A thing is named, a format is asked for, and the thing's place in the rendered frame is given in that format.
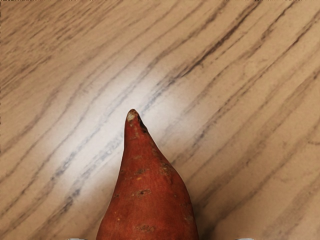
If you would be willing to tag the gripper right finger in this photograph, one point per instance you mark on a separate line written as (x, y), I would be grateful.
(245, 238)

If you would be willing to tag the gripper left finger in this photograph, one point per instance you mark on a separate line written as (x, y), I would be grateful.
(74, 238)

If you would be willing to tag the red-brown sweet potato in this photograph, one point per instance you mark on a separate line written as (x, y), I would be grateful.
(147, 195)

